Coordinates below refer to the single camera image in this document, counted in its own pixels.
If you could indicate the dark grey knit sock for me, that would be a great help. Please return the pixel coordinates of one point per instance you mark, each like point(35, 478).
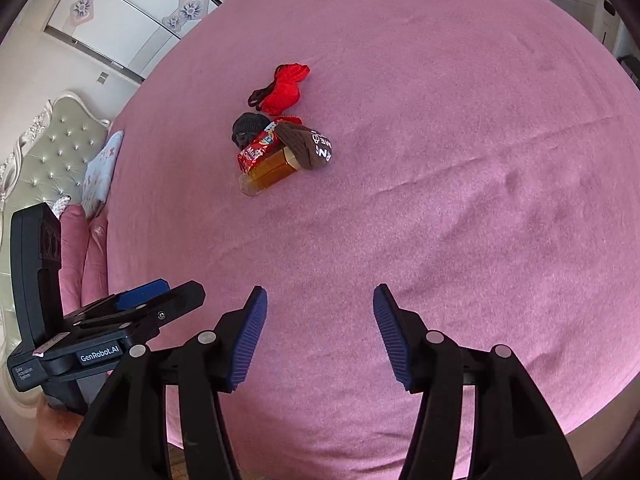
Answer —
point(247, 127)

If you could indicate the red and black cloth bundle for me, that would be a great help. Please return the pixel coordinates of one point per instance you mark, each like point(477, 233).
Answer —
point(282, 90)

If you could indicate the white flower wardrobe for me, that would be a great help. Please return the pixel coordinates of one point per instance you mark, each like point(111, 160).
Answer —
point(125, 15)

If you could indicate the person's left hand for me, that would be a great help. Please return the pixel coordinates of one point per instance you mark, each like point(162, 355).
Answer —
point(60, 430)

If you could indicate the amber liquid bottle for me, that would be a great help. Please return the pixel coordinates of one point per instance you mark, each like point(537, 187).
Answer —
point(267, 175)

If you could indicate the green tufted headboard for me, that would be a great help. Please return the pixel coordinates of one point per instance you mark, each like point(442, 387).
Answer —
point(40, 160)

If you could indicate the red snack wrapper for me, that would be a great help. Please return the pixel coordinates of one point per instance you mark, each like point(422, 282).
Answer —
point(255, 152)

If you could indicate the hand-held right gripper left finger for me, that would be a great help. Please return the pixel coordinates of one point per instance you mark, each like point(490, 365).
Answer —
point(247, 345)

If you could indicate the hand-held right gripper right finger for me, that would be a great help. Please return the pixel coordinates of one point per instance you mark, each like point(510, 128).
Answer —
point(392, 345)

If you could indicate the white air purifier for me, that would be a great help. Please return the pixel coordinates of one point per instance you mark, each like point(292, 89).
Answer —
point(607, 20)

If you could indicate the blue patterned pillow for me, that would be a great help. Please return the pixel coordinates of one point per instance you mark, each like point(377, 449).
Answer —
point(102, 175)

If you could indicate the gold wall switch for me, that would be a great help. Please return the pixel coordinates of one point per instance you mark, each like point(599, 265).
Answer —
point(102, 78)

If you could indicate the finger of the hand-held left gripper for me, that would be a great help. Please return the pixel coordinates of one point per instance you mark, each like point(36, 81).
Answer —
point(142, 294)
point(175, 302)

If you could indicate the brown lettered sock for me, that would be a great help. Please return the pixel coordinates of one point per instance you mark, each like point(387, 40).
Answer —
point(305, 145)

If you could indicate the folded pink quilt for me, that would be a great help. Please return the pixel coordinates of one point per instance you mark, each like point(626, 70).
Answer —
point(75, 240)

